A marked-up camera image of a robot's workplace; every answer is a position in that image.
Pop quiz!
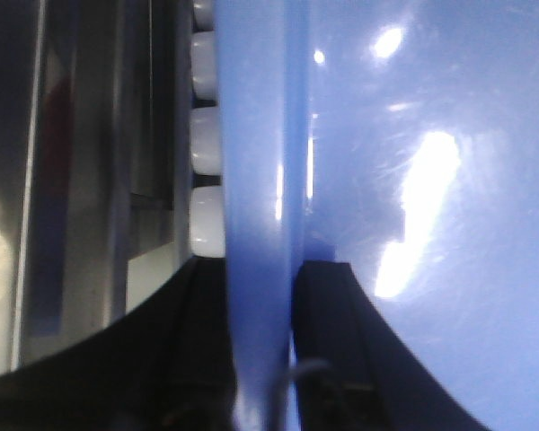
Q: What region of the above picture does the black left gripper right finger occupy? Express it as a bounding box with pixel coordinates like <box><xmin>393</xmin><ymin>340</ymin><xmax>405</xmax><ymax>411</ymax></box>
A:
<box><xmin>292</xmin><ymin>260</ymin><xmax>484</xmax><ymax>430</ymax></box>

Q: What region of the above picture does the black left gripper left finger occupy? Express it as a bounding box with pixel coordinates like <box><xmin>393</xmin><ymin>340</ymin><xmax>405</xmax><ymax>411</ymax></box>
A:
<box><xmin>0</xmin><ymin>258</ymin><xmax>236</xmax><ymax>430</ymax></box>

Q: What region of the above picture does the blue plastic tray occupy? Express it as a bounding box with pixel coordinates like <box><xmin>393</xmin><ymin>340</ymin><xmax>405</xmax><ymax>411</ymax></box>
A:
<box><xmin>214</xmin><ymin>1</ymin><xmax>539</xmax><ymax>430</ymax></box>

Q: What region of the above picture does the black metal shelf frame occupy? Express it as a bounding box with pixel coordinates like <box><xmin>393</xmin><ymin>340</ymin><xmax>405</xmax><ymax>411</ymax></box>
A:
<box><xmin>0</xmin><ymin>1</ymin><xmax>194</xmax><ymax>374</ymax></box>

